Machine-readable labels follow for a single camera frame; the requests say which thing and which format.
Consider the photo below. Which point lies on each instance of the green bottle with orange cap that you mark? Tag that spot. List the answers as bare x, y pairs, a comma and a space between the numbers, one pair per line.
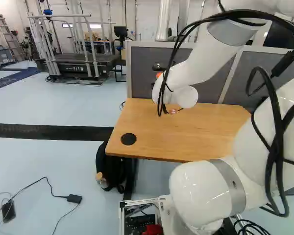
158, 75

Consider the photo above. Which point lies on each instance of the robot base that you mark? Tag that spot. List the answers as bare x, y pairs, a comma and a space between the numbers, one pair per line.
137, 220

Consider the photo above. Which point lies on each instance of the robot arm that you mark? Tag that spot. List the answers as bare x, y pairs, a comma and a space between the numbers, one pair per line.
198, 191

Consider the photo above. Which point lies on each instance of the clear bottle with wooden cap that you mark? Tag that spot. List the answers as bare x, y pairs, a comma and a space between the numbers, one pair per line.
99, 176

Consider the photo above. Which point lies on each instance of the wooden table with black legs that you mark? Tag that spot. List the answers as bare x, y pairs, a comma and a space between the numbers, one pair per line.
186, 132

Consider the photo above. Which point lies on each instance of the grey office partition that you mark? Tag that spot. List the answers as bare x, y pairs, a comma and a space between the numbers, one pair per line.
142, 73

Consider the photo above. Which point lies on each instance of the black backpack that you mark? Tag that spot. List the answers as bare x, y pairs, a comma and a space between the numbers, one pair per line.
110, 169

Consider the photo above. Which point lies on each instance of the black power adapter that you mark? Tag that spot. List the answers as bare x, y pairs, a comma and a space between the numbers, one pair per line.
74, 198

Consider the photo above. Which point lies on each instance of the flat black floor device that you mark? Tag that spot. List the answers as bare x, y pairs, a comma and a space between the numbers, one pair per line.
8, 210

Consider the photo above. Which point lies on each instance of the treadmill with white metal frame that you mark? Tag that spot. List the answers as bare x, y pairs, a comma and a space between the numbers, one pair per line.
71, 66

